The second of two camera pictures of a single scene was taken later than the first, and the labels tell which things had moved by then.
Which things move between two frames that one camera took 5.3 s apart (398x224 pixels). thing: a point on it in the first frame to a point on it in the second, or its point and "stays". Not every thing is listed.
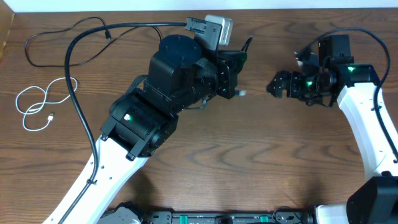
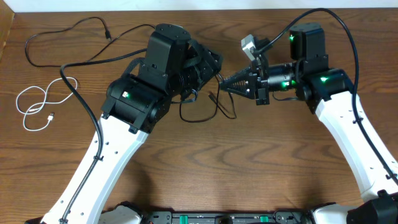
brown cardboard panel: [7, 15] stays
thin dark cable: [245, 44] to [216, 108]
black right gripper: [293, 78] to [249, 89]
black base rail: [285, 216] stays
